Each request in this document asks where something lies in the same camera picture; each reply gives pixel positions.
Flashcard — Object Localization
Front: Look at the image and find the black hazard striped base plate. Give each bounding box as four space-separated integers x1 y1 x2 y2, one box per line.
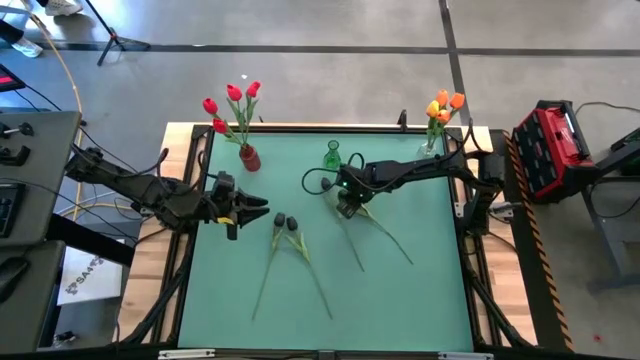
492 128 576 354

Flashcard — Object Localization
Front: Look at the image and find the white edge clip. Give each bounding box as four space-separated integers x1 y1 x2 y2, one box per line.
438 351 495 360
158 348 216 360

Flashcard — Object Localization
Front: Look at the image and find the red and black tool case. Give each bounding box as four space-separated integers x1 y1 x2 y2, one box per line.
512 99 601 204

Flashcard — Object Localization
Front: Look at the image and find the dark metal equipment stand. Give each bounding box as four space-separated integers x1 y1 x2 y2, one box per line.
582 127 640 292

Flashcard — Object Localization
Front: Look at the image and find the black computer mouse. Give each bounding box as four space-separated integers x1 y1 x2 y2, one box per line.
0 256 30 304

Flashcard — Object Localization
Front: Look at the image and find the grey side desk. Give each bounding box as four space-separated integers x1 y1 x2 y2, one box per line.
0 110 82 354

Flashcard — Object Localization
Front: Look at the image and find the black tripod stand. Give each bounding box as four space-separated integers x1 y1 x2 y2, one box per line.
83 0 151 67

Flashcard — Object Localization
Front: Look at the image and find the person's white shoe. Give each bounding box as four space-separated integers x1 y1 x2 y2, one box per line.
44 0 84 17
9 37 44 59

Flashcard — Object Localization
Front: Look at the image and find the yellow cable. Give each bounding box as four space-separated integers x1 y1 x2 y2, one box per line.
19 0 84 224

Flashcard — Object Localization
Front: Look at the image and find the red ribbed vase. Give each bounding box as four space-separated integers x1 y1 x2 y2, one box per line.
238 144 262 173

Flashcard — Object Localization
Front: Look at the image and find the black metal table frame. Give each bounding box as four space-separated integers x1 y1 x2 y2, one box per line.
114 122 536 360

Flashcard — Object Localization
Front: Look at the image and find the orange artificial tulip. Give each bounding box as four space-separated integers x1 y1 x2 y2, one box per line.
428 88 450 149
428 109 452 149
430 92 466 149

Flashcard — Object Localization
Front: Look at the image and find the white printed sign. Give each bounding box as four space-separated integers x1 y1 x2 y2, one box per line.
56 245 125 307

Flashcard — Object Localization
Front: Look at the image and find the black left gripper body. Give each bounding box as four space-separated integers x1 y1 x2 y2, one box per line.
199 195 242 241

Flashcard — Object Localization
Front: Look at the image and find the person's leg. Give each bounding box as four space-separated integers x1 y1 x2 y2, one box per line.
0 19 25 47

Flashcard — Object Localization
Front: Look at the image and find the black keyboard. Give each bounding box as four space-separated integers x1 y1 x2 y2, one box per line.
0 182 26 239

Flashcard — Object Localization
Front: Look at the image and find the clear glass vase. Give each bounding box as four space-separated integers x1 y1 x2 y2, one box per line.
417 134 440 160

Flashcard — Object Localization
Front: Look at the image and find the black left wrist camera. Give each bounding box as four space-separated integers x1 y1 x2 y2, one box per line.
209 170 236 199

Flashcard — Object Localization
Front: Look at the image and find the black device with red display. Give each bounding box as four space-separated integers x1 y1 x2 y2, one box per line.
0 63 26 94

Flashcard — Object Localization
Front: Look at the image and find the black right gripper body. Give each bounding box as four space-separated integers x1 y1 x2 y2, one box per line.
337 164 376 206

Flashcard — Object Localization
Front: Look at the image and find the black handle clamp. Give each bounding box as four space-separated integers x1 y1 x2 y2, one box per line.
0 144 31 167

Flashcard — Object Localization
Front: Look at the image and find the green table mat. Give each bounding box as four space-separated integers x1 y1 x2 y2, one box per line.
178 132 475 352

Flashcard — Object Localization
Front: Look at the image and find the green glass vase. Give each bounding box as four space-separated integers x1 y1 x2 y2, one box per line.
322 139 343 171

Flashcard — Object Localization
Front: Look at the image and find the black lever knob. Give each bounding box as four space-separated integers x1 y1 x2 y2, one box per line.
0 122 35 140

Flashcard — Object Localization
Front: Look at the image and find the red artificial tulip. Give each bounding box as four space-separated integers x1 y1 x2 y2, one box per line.
212 117 246 147
202 97 247 149
243 80 262 149
225 83 250 149

